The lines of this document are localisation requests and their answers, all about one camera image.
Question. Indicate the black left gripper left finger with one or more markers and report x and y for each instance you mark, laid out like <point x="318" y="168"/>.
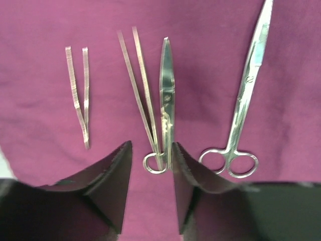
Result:
<point x="88" y="205"/>

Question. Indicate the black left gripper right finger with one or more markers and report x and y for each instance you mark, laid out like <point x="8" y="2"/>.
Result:
<point x="210" y="207"/>

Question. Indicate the steel surgical scissors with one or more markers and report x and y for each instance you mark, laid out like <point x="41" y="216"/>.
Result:
<point x="253" y="63"/>

